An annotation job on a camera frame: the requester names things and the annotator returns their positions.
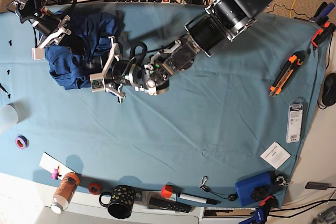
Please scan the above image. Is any black remote control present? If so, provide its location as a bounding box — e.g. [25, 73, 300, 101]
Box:
[148, 198, 192, 213]

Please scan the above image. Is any translucent plastic cup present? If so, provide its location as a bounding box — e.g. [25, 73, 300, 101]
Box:
[0, 104, 18, 134]

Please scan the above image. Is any orange black utility knife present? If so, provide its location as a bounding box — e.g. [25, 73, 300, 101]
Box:
[269, 50, 307, 97]

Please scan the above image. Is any white black marker pen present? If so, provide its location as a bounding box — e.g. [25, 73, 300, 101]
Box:
[176, 193, 219, 205]

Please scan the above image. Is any packaged bit set blister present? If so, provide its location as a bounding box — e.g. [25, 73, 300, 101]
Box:
[286, 98, 304, 143]

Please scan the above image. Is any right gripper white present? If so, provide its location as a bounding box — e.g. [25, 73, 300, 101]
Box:
[31, 15, 71, 60]

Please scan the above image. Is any red orange cube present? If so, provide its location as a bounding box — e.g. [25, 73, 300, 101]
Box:
[161, 185, 174, 198]

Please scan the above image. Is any black computer mouse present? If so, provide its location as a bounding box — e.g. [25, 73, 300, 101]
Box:
[321, 72, 336, 107]

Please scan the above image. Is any orange plastic bottle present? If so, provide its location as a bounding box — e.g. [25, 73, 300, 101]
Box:
[50, 172, 80, 214]

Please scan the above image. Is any white paper card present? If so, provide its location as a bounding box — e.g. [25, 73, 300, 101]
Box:
[39, 153, 68, 176]

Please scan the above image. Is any red tape roll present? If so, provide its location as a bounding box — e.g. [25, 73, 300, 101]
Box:
[88, 183, 101, 195]

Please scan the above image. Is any blue orange clamp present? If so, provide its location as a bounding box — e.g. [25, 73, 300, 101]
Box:
[239, 195, 277, 224]

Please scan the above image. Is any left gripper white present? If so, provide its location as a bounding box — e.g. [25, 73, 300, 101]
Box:
[85, 36, 125, 103]

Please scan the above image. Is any carabiner with black lanyard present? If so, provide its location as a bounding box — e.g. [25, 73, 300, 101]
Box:
[199, 176, 238, 201]

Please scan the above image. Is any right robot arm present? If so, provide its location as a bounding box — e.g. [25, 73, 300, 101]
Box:
[6, 0, 86, 60]

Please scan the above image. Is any black mug gold pattern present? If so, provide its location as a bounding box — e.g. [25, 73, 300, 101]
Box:
[99, 185, 135, 219]

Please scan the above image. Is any blue plastic case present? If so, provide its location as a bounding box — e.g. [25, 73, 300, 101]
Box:
[235, 171, 275, 207]

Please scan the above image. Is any dark blue t-shirt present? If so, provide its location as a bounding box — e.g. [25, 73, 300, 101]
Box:
[45, 12, 121, 90]

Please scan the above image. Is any black power adapter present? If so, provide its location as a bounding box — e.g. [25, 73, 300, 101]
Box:
[305, 182, 330, 190]

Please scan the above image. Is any pink small clip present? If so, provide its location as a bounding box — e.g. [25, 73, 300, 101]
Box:
[51, 166, 62, 180]

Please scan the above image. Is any purple tape roll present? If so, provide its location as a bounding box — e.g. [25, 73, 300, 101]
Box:
[15, 135, 28, 150]

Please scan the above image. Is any white square paper leaflet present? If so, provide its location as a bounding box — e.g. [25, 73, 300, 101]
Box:
[260, 142, 291, 169]

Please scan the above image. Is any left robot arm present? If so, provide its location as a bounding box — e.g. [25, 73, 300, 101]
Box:
[90, 0, 273, 103]

